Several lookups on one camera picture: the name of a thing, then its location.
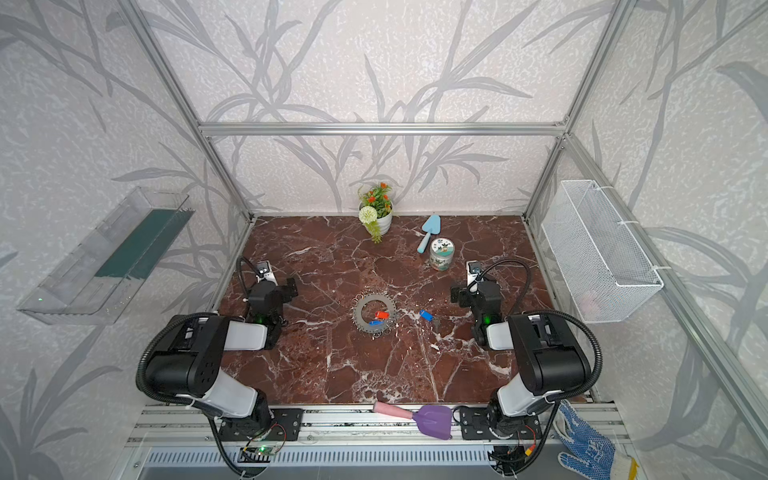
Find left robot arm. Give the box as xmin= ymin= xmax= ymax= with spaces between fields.
xmin=135 ymin=278 xmax=303 ymax=441

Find blue dotted work glove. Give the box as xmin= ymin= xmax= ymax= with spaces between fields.
xmin=553 ymin=400 xmax=639 ymax=480

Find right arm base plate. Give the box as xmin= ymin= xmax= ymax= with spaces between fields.
xmin=453 ymin=406 xmax=542 ymax=442

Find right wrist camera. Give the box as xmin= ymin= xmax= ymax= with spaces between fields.
xmin=466 ymin=260 xmax=484 ymax=286

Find purple toy shovel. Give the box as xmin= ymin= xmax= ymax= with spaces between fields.
xmin=373 ymin=401 xmax=453 ymax=440

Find clear plastic wall shelf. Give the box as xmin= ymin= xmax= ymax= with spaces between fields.
xmin=17 ymin=187 xmax=195 ymax=325

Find white wire basket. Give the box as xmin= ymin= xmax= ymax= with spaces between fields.
xmin=542 ymin=180 xmax=664 ymax=323

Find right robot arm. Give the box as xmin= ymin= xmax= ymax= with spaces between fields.
xmin=450 ymin=281 xmax=602 ymax=440

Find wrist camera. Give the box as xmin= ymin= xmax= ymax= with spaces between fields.
xmin=466 ymin=260 xmax=484 ymax=286
xmin=255 ymin=260 xmax=277 ymax=285

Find green circuit board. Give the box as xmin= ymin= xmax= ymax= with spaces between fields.
xmin=237 ymin=444 xmax=284 ymax=464

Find potted artificial flowers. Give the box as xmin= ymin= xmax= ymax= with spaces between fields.
xmin=358 ymin=182 xmax=393 ymax=243

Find teal toy trowel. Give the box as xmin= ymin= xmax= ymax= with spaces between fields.
xmin=417 ymin=214 xmax=441 ymax=254

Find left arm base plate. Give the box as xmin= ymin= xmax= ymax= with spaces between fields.
xmin=218 ymin=408 xmax=304 ymax=442

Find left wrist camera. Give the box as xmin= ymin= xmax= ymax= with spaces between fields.
xmin=255 ymin=260 xmax=277 ymax=285

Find blue tagged key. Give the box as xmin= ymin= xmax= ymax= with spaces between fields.
xmin=419 ymin=310 xmax=440 ymax=332

